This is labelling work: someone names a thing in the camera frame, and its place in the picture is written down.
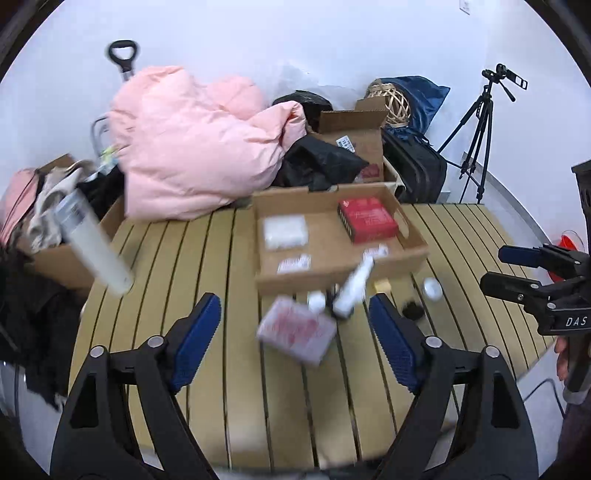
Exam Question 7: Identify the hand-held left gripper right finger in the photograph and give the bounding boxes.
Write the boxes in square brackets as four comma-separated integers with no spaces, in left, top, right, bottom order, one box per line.
[368,294,541,480]

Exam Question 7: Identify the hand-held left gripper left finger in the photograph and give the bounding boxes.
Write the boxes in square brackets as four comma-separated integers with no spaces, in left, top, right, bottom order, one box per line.
[50,292,222,480]

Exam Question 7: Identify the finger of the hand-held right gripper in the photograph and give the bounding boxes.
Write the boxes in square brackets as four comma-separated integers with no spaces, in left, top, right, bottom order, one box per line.
[498,244,546,271]
[479,272,551,306]

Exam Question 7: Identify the white tube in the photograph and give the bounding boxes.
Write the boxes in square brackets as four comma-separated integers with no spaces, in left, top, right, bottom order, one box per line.
[332,255,376,319]

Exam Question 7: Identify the pink and white packet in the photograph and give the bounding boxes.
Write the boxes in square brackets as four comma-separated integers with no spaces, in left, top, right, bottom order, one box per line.
[256,296,338,366]

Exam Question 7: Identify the shallow cardboard tray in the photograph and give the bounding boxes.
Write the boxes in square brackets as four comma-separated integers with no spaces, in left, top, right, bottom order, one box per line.
[252,182,430,296]

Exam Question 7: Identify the person's right forearm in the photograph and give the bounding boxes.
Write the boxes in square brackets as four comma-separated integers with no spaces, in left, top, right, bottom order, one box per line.
[555,339,591,480]

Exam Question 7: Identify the black crate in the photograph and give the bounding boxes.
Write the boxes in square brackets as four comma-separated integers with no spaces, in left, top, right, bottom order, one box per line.
[571,160,591,252]

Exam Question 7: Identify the white sachet with red print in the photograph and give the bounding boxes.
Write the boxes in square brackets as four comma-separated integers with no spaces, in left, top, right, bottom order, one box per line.
[277,253,312,274]

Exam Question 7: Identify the red box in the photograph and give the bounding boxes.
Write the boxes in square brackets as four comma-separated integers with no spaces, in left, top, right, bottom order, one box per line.
[337,196,399,244]

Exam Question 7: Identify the white thermos bottle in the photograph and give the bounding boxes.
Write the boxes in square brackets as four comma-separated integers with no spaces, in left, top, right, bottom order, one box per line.
[54,191,136,297]

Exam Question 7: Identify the black backpack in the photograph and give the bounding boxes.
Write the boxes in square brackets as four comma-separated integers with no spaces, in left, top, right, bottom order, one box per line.
[382,127,448,204]

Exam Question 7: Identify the white tissue pack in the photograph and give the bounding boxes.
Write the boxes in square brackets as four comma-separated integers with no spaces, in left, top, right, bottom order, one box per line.
[262,215,309,251]

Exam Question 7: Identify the black tripod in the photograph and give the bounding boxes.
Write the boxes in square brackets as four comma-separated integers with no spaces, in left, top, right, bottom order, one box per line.
[436,83,517,204]

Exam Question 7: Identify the cardboard box with clothes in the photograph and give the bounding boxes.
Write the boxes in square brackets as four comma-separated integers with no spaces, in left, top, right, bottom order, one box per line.
[18,154,127,289]

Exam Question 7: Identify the dark cloth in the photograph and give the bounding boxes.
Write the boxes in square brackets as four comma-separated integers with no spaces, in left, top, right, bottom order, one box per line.
[0,249,86,409]

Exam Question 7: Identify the blue bag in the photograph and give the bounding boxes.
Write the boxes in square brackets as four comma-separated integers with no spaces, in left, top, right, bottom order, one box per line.
[385,75,451,139]

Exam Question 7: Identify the open cardboard box with label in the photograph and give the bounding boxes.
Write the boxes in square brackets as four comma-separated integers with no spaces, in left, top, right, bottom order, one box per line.
[308,97,398,185]

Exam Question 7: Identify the black cloth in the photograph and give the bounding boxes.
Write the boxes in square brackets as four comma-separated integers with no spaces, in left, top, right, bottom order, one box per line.
[272,136,370,192]

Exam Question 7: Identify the wicker ball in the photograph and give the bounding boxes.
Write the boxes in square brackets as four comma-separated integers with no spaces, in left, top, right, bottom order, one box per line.
[366,78,414,127]

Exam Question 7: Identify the pink puffy duvet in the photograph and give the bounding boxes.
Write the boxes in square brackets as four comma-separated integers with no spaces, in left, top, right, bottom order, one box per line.
[108,65,308,221]

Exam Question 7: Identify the beige cloth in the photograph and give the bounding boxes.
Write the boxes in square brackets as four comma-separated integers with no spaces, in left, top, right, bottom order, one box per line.
[25,159,98,252]

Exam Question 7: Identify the pink bag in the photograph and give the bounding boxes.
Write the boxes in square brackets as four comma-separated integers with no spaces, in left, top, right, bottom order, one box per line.
[0,168,42,245]

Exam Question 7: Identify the black plastic bag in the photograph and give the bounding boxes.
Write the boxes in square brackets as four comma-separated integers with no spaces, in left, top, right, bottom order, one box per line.
[271,90,334,132]

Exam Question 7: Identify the black cable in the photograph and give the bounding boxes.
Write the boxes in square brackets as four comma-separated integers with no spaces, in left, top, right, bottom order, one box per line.
[522,378,566,421]

